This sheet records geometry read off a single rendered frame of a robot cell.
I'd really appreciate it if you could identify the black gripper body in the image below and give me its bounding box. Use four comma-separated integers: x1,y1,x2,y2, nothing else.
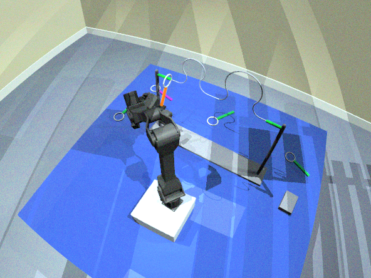
139,96,172,125

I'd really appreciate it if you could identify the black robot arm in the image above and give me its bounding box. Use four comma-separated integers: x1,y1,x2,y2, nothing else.
123,90,186,212

